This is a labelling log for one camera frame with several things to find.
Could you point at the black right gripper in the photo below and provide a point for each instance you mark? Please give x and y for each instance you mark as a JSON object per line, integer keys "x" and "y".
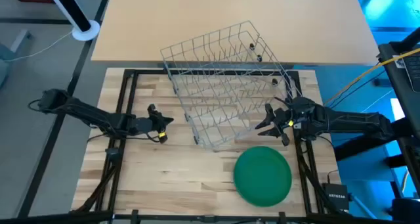
{"x": 302, "y": 117}

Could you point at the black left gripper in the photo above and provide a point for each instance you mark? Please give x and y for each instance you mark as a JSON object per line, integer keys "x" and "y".
{"x": 141, "y": 125}

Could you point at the green round plate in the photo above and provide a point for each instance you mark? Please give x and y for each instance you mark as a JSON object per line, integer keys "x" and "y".
{"x": 262, "y": 176}

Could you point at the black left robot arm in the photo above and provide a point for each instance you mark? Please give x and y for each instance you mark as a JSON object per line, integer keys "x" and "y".
{"x": 82, "y": 110}

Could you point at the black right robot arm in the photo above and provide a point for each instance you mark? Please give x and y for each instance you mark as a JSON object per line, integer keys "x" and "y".
{"x": 354, "y": 122}

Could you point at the tan wooden desk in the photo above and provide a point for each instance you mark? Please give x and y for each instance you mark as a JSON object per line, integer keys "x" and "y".
{"x": 164, "y": 20}

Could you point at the black white pole stand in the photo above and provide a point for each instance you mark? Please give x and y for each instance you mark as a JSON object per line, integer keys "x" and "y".
{"x": 86, "y": 31}

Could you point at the black equipment stand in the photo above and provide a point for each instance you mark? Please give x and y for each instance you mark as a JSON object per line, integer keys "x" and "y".
{"x": 390, "y": 76}

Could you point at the black laptop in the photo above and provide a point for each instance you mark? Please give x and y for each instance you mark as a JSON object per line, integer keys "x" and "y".
{"x": 413, "y": 69}

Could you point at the grey chair base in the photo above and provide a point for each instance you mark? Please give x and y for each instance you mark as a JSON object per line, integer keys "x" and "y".
{"x": 21, "y": 40}

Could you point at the black Netgear network switch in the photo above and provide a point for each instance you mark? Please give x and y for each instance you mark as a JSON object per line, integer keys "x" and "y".
{"x": 336, "y": 197}

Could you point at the black aluminium table frame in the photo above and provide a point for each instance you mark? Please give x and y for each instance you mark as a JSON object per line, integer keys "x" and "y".
{"x": 197, "y": 218}

